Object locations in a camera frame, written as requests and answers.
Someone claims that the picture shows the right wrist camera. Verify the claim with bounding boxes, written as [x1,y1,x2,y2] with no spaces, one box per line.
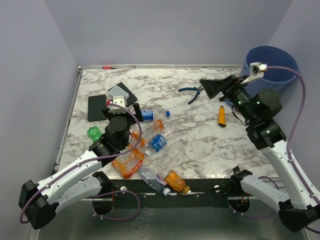
[241,62,268,85]

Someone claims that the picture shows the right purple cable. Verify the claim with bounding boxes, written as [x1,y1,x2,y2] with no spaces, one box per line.
[233,65,320,235]

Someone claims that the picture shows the blue plastic bin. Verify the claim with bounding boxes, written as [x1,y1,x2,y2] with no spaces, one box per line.
[239,45,300,95]

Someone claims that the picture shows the white grey router box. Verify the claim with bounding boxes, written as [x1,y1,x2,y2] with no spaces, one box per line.
[108,85,130,100]

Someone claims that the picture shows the black foam block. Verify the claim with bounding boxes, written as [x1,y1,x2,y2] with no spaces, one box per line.
[87,94,107,123]

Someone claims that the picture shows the clear bottle blue label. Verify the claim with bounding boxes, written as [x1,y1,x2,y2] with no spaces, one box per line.
[143,126,175,157]

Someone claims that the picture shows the blue handled pliers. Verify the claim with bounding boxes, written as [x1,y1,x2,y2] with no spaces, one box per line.
[178,85,205,105]

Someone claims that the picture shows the crushed orange label bottle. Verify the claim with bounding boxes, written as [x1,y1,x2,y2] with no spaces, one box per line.
[111,148,145,179]

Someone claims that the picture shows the small clear water bottle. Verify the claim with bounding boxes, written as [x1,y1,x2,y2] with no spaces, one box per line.
[138,166,171,196]

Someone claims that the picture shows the red marker pen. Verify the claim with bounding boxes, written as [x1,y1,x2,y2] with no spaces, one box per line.
[101,66,117,70]

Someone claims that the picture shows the small orange juice bottle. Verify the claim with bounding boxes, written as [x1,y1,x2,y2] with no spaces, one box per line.
[164,170,190,195]

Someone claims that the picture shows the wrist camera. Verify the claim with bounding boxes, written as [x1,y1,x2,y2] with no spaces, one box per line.
[241,62,268,85]
[106,95,127,114]

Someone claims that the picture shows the crushed bottle blue cap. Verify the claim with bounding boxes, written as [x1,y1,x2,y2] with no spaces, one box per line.
[141,110,171,122]

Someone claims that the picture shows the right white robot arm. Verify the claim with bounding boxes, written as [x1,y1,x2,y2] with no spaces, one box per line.
[199,75,320,233]

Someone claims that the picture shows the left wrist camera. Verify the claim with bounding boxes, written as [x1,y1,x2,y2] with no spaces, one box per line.
[106,95,127,114]

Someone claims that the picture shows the clear bottle orange pattern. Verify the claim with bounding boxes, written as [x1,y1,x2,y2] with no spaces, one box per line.
[139,119,164,147]

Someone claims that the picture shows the green bear shaped bottle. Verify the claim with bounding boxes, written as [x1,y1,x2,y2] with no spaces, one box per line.
[86,125,102,143]

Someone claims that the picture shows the orange utility knife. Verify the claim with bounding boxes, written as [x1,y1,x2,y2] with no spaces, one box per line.
[218,105,226,127]

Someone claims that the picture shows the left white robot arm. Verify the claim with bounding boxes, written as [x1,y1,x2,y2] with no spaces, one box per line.
[18,100,144,230]

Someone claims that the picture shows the black flat box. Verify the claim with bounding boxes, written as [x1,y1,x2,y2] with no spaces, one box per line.
[108,82,138,107]

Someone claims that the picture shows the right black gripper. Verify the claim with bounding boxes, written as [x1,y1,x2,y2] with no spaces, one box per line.
[201,72,258,123]

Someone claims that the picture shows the clear bottle white cap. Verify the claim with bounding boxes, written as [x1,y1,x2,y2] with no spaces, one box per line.
[159,138,186,170]

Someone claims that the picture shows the black mounting rail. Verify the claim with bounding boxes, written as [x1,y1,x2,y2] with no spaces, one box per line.
[82,169,260,210]

